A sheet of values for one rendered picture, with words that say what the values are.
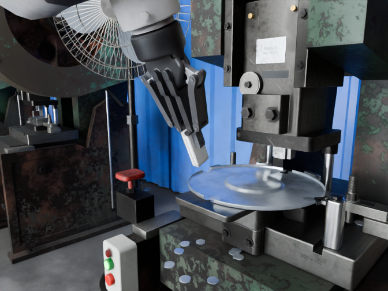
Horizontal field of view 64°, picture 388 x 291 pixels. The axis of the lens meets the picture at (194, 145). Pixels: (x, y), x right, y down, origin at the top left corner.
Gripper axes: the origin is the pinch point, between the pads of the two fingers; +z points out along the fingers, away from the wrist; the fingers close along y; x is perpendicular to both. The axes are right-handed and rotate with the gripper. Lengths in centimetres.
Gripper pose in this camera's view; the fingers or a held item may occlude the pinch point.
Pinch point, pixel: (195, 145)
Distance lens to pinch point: 53.7
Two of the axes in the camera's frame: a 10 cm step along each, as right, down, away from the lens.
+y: 7.1, 1.5, -6.9
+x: 6.4, -5.4, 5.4
